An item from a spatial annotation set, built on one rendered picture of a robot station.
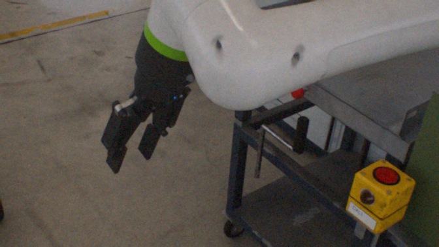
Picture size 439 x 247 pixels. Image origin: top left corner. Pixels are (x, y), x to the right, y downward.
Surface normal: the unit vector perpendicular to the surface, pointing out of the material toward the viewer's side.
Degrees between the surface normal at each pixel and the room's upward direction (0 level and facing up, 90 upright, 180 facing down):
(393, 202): 90
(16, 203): 0
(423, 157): 90
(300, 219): 0
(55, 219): 0
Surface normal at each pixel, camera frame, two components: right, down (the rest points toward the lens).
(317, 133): -0.80, 0.32
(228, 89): -0.26, 0.60
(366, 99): 0.06, -0.80
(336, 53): 0.43, 0.51
